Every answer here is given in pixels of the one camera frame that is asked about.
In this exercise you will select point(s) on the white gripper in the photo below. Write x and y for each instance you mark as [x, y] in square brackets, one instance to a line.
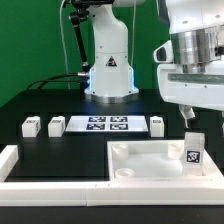
[204, 90]

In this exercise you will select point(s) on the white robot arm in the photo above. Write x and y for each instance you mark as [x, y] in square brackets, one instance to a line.
[190, 68]

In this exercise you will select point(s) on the white U-shaped fence wall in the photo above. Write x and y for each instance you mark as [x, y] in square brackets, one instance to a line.
[123, 191]

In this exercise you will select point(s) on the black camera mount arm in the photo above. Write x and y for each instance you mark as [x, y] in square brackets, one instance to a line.
[81, 14]

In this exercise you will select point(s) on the white square tabletop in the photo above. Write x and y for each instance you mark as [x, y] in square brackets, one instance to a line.
[157, 160]

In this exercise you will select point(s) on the white marker plate with tags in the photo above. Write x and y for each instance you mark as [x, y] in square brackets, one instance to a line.
[126, 123]

